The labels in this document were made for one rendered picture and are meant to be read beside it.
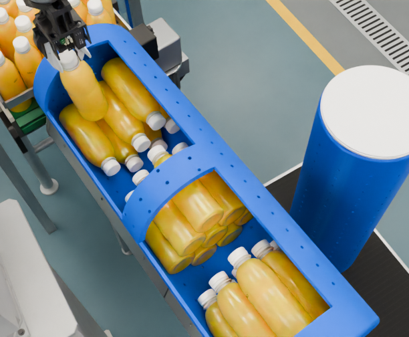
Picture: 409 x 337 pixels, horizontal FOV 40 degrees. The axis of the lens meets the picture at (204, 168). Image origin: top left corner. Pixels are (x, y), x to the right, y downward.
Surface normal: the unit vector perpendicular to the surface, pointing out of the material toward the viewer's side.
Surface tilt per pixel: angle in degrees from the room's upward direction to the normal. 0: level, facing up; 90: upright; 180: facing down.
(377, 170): 90
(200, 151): 21
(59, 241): 0
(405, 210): 0
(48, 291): 0
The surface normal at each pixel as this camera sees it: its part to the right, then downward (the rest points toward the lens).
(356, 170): -0.36, 0.82
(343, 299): 0.42, -0.69
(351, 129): -0.03, -0.48
